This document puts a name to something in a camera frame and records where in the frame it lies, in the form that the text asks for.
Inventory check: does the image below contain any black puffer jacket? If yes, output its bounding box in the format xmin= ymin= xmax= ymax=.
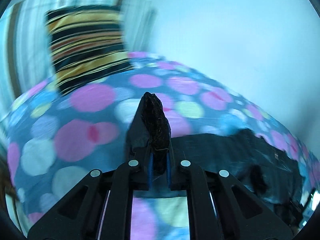
xmin=126 ymin=92 xmax=315 ymax=230

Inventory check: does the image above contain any polka dot blanket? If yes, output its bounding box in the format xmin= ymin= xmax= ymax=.
xmin=6 ymin=51 xmax=318 ymax=240

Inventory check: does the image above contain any striped yellow black pillow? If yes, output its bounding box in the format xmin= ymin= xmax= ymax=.
xmin=45 ymin=6 xmax=136 ymax=96

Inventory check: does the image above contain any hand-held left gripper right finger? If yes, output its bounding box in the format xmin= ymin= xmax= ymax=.
xmin=167 ymin=152 xmax=293 ymax=240

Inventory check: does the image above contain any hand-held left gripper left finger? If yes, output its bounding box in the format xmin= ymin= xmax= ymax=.
xmin=27 ymin=148 xmax=153 ymax=240

